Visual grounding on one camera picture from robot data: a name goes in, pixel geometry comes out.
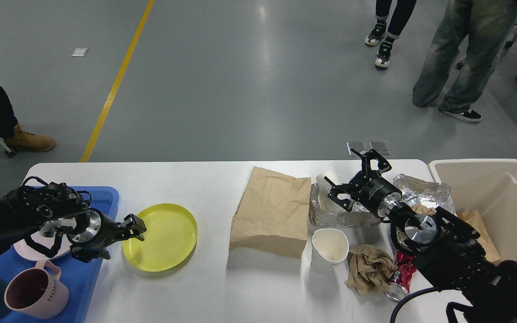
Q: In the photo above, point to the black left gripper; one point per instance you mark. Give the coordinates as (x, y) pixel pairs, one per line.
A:
(94, 232)

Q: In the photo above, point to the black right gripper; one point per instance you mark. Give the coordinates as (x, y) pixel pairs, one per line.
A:
(373, 190)

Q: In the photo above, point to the yellow plate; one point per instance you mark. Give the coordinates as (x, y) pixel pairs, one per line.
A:
(170, 237)

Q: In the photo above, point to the pink mug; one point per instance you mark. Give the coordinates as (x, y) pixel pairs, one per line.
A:
(38, 291)

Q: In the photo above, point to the brown paper bag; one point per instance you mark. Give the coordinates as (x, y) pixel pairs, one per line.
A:
(272, 215)

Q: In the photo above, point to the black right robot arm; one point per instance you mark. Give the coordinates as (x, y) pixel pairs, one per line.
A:
(445, 248)

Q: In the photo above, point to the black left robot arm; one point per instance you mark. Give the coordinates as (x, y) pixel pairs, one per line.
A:
(42, 216)

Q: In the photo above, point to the aluminium foil tray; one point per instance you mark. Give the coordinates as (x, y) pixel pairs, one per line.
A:
(320, 217)

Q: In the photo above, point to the white paper cup in tray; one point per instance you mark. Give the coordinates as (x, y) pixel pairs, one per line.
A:
(324, 188)

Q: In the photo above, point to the metal floor socket plates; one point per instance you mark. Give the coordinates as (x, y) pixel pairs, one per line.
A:
(381, 146)

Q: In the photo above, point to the crumpled foil sheet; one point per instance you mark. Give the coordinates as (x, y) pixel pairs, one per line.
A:
(428, 194)

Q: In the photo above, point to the pink plate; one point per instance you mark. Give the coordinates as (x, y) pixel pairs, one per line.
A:
(30, 254)

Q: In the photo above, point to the crumpled brown paper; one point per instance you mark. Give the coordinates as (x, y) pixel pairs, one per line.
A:
(370, 269)

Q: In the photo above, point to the red wrapper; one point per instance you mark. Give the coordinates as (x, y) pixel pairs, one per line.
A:
(405, 269)

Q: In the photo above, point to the metal can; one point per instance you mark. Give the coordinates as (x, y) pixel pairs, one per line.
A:
(395, 292)

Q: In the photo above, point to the brown paper in bin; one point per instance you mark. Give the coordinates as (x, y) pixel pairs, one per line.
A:
(474, 219)

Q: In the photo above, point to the beige plastic bin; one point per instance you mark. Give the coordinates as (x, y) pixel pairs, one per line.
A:
(488, 186)

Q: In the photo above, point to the person in dark jeans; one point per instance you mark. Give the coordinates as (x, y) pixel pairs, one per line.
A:
(388, 28)

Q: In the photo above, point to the white floor marker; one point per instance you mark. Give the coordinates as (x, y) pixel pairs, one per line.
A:
(79, 52)

